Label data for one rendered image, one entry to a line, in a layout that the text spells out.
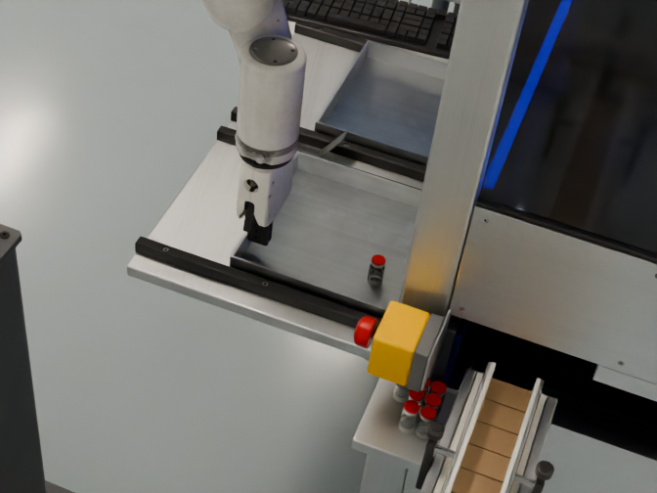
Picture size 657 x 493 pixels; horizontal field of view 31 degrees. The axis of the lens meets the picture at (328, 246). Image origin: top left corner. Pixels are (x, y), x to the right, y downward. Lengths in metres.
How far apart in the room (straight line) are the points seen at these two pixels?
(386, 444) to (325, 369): 1.22
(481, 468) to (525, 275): 0.24
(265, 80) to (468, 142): 0.30
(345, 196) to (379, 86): 0.30
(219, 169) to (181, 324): 0.99
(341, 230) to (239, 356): 1.01
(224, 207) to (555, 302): 0.59
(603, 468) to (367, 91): 0.78
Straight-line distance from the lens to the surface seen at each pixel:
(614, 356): 1.49
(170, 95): 3.44
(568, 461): 1.66
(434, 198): 1.38
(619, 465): 1.64
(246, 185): 1.60
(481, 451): 1.49
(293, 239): 1.76
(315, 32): 2.15
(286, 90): 1.49
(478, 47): 1.25
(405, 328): 1.46
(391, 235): 1.78
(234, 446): 2.59
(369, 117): 1.99
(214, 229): 1.76
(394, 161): 1.88
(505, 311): 1.47
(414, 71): 2.11
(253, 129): 1.53
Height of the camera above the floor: 2.11
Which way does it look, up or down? 44 degrees down
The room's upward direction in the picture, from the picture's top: 8 degrees clockwise
